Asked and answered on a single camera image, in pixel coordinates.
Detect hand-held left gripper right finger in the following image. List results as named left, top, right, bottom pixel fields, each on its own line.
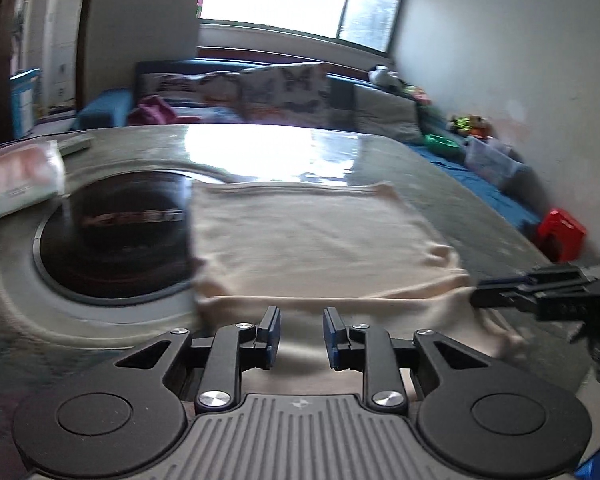
left=322, top=306, right=487, bottom=410

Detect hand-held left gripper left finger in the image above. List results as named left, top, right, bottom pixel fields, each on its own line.
left=114, top=305, right=283, bottom=413

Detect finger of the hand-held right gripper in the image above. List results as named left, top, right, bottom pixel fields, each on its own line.
left=479, top=265, right=595, bottom=292
left=471, top=285, right=588, bottom=322

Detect beige knit garment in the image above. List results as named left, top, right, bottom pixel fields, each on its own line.
left=189, top=181, right=527, bottom=378

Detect red plastic stool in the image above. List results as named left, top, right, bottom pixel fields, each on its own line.
left=536, top=208, right=588, bottom=264

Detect blue sofa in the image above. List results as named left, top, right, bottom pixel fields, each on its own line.
left=74, top=57, right=546, bottom=233

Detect clear plastic box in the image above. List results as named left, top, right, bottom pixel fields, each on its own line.
left=461, top=136, right=525, bottom=190

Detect green bowl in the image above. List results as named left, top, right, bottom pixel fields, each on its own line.
left=422, top=132, right=462, bottom=155

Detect small colourful toys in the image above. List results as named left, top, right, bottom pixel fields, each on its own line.
left=446, top=114, right=492, bottom=138

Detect black round induction cooker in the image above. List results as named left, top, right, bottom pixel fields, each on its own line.
left=32, top=170, right=231, bottom=307

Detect grey cushion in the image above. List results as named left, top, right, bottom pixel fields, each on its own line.
left=351, top=82, right=425, bottom=144

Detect butterfly print pillow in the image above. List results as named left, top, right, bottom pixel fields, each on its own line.
left=236, top=61, right=332, bottom=129
left=139, top=71, right=243, bottom=122

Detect plush toy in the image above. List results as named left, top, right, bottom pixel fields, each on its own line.
left=367, top=64, right=405, bottom=89

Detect magenta cloth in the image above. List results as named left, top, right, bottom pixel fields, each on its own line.
left=126, top=94, right=204, bottom=127

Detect dark flat remote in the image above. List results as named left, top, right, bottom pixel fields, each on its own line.
left=57, top=134, right=94, bottom=157

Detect soft tissue pack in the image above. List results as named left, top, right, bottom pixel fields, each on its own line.
left=0, top=140, right=67, bottom=224

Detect blue and white box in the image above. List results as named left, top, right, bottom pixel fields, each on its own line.
left=9, top=68, right=44, bottom=139

